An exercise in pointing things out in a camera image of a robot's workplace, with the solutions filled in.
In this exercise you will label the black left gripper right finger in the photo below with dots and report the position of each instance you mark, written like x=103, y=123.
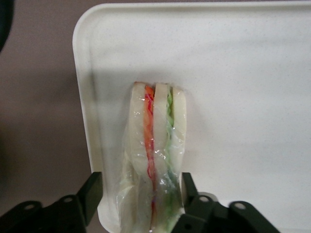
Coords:
x=218, y=218

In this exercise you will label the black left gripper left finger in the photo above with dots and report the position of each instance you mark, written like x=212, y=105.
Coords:
x=56, y=216

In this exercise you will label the plastic-wrapped triangle sandwich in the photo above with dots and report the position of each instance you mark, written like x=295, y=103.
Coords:
x=160, y=145

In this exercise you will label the beige plastic tray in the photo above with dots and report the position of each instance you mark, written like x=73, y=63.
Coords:
x=243, y=97

